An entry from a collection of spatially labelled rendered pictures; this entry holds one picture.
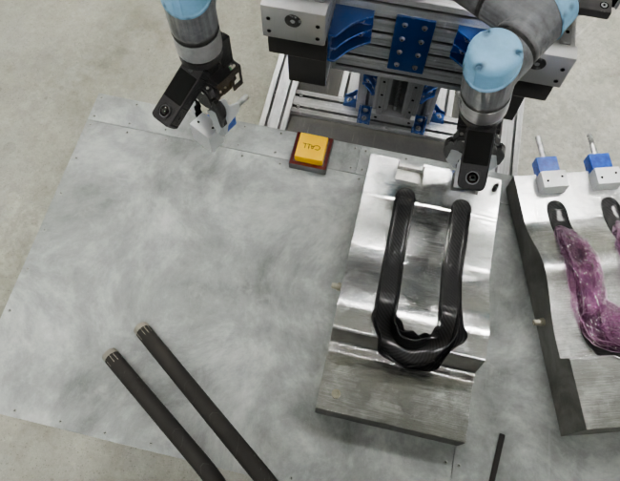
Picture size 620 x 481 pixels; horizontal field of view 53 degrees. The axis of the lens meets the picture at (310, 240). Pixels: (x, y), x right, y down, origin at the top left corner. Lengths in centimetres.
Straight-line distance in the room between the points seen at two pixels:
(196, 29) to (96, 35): 176
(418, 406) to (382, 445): 10
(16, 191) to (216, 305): 134
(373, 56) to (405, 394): 82
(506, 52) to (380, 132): 123
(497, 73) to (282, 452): 72
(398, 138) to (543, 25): 119
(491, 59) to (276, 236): 58
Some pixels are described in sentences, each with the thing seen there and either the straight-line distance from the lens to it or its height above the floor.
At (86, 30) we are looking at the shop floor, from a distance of 276.
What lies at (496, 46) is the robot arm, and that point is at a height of 129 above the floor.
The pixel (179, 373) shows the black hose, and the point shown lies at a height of 86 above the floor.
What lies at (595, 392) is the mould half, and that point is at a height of 91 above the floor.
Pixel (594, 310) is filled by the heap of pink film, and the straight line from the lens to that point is 120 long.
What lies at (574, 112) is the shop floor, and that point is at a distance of 258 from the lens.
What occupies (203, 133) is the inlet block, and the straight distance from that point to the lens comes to 120.
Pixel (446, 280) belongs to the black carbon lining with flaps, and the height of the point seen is 89.
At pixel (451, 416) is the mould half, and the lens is 113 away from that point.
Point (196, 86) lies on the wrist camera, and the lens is 107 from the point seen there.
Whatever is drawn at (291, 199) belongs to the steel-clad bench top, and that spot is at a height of 80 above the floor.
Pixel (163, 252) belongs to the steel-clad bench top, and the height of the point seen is 80.
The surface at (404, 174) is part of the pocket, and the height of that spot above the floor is 86.
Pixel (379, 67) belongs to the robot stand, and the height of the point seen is 72.
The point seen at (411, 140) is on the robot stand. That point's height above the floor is 21.
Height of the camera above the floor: 195
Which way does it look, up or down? 67 degrees down
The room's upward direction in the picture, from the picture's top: 1 degrees clockwise
